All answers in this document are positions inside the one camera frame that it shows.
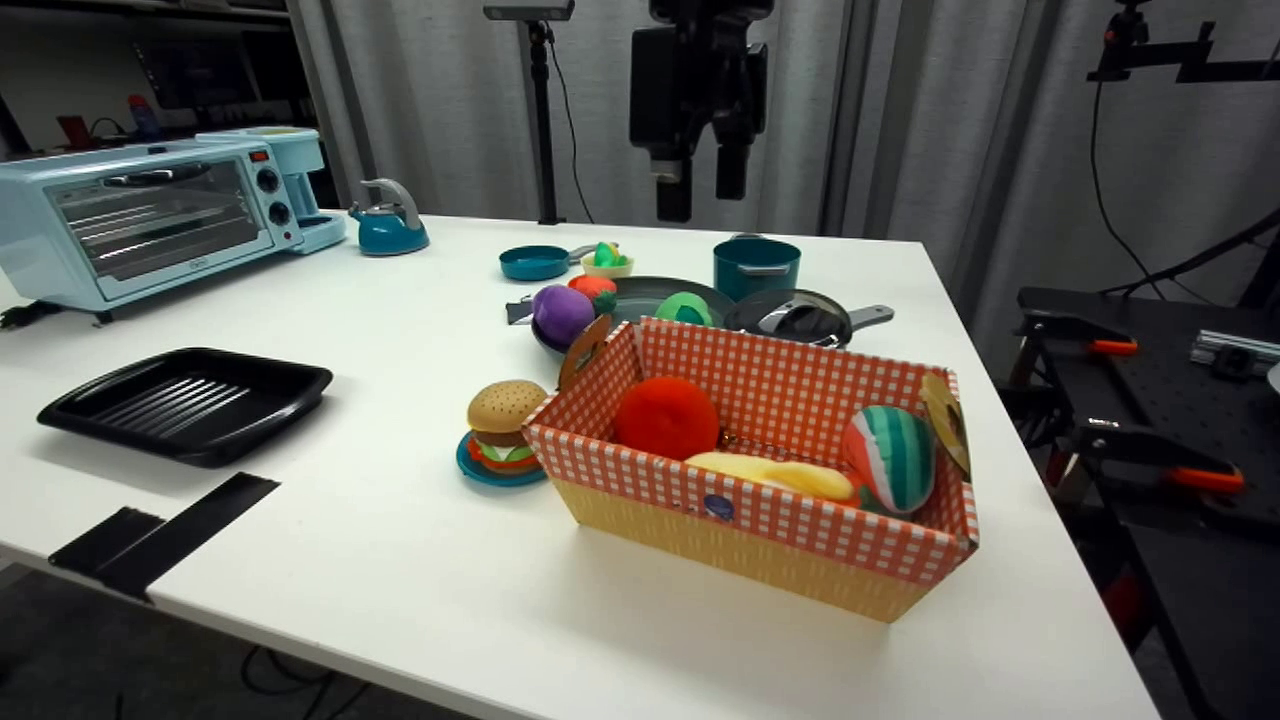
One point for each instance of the burger plush on saucer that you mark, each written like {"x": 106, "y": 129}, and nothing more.
{"x": 494, "y": 444}

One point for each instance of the colourful taco plush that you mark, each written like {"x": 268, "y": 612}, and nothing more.
{"x": 604, "y": 260}

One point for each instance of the light blue toaster oven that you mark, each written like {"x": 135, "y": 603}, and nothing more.
{"x": 116, "y": 224}

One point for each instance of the dark grey plate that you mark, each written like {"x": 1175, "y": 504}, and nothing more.
{"x": 644, "y": 292}

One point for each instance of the black tripod pole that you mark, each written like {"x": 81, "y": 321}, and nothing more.
{"x": 532, "y": 21}

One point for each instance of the teal toy pot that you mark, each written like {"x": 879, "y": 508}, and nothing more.
{"x": 744, "y": 264}

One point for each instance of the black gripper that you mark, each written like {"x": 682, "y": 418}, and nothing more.
{"x": 694, "y": 71}

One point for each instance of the red round plush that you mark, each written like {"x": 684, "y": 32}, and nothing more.
{"x": 668, "y": 418}

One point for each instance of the watermelon slice plush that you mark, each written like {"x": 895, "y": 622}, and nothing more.
{"x": 890, "y": 457}

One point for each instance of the black grill tray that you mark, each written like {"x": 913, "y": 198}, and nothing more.
{"x": 196, "y": 405}

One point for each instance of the black toy pot lid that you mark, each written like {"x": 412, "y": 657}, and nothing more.
{"x": 804, "y": 318}

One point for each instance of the orange checkered cardboard basket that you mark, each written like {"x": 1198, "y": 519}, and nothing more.
{"x": 780, "y": 401}

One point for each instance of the black tape strip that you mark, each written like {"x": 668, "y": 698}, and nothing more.
{"x": 135, "y": 551}

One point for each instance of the yellow banana plush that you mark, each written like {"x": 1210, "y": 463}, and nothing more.
{"x": 780, "y": 472}

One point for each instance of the teal toy frying pan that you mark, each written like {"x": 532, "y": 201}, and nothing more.
{"x": 537, "y": 260}

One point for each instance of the purple plush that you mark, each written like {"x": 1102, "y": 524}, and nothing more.
{"x": 562, "y": 312}

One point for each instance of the black side cart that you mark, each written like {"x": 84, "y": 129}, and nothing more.
{"x": 1160, "y": 436}

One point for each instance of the grey curtain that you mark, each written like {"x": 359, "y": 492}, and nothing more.
{"x": 965, "y": 127}

